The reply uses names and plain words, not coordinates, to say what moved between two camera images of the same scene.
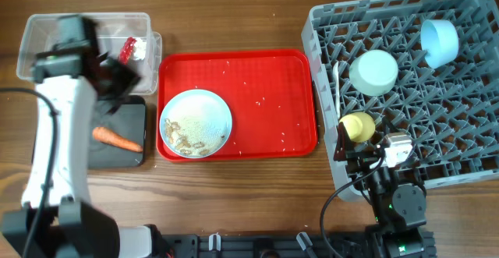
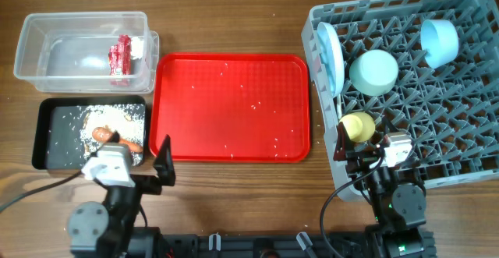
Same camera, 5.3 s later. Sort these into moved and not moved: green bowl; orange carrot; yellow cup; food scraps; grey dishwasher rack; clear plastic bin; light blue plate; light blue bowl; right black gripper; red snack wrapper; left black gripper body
Moved: red snack wrapper; light blue plate; left black gripper body; food scraps
Not moved: orange carrot; grey dishwasher rack; clear plastic bin; light blue bowl; green bowl; yellow cup; right black gripper
